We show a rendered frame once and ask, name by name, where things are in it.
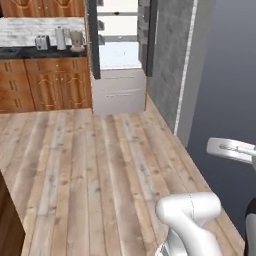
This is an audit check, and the silver toaster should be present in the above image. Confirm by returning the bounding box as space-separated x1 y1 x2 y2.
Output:
34 34 51 52

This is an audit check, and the dark fridge door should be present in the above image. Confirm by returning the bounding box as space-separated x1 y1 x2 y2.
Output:
85 0 102 80
137 0 159 78

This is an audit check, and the wooden wall cupboards run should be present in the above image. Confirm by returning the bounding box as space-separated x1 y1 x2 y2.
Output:
0 0 86 19

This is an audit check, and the white paper towel roll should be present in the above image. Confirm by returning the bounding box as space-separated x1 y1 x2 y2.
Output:
54 26 67 51

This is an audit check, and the brown wooden dining counter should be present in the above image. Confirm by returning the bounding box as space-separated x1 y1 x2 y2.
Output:
0 170 27 256

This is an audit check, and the wooden base cupboards run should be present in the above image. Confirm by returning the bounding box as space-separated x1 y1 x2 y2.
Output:
0 55 93 115

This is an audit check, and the white fridge bottom drawer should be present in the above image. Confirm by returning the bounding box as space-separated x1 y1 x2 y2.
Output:
91 67 148 116

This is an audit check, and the white open fridge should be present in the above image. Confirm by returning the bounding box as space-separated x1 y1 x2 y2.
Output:
84 0 159 116

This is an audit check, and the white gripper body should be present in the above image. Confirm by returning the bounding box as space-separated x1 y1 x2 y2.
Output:
206 137 256 165

